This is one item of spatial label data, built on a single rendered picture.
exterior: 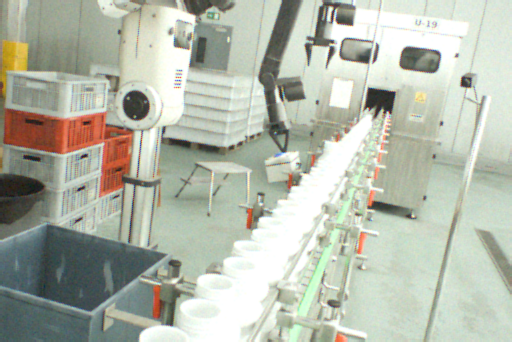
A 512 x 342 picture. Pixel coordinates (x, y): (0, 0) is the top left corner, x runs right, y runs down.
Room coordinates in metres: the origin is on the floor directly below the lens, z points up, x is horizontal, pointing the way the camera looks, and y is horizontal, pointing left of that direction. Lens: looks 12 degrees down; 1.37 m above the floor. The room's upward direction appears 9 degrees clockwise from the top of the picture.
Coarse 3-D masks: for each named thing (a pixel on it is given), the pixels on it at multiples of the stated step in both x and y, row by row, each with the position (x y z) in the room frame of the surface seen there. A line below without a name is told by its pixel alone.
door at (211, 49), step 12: (204, 24) 11.85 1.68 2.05; (216, 24) 11.79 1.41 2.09; (204, 36) 11.86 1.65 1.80; (216, 36) 11.80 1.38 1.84; (228, 36) 11.74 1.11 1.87; (192, 48) 11.91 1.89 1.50; (204, 48) 11.85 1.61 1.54; (216, 48) 11.79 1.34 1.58; (228, 48) 11.71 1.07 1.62; (192, 60) 11.91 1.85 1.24; (204, 60) 11.84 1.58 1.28; (216, 60) 11.78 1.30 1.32; (228, 60) 11.73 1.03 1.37
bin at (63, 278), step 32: (0, 256) 0.97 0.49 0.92; (32, 256) 1.07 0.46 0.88; (64, 256) 1.10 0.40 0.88; (96, 256) 1.08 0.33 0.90; (128, 256) 1.07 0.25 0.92; (160, 256) 1.05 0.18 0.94; (0, 288) 0.78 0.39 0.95; (32, 288) 1.08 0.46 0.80; (64, 288) 1.10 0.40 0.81; (96, 288) 1.08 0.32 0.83; (128, 288) 0.86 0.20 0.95; (0, 320) 0.79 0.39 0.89; (32, 320) 0.77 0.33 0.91; (64, 320) 0.76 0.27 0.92; (96, 320) 0.77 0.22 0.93; (128, 320) 0.78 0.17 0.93; (160, 320) 1.04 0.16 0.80
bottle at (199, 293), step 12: (204, 276) 0.47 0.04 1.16; (216, 276) 0.47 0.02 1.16; (204, 288) 0.44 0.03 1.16; (216, 288) 0.47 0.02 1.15; (228, 288) 0.47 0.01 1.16; (216, 300) 0.44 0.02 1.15; (228, 300) 0.45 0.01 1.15; (228, 312) 0.45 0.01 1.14; (228, 324) 0.45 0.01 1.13; (228, 336) 0.44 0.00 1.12
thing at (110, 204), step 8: (112, 192) 3.95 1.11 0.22; (120, 192) 4.11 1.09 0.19; (104, 200) 3.85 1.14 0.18; (112, 200) 3.97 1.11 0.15; (120, 200) 4.13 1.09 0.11; (104, 208) 3.86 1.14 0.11; (112, 208) 4.00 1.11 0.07; (120, 208) 4.14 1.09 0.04; (104, 216) 3.88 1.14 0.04; (112, 216) 4.00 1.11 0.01; (96, 224) 3.76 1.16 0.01
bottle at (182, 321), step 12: (192, 300) 0.41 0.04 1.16; (204, 300) 0.42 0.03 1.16; (180, 312) 0.39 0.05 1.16; (192, 312) 0.41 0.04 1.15; (204, 312) 0.42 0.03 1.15; (216, 312) 0.41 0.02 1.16; (180, 324) 0.39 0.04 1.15; (192, 324) 0.38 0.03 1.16; (204, 324) 0.38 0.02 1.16; (216, 324) 0.39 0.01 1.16; (192, 336) 0.38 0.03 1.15; (204, 336) 0.38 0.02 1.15; (216, 336) 0.39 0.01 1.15
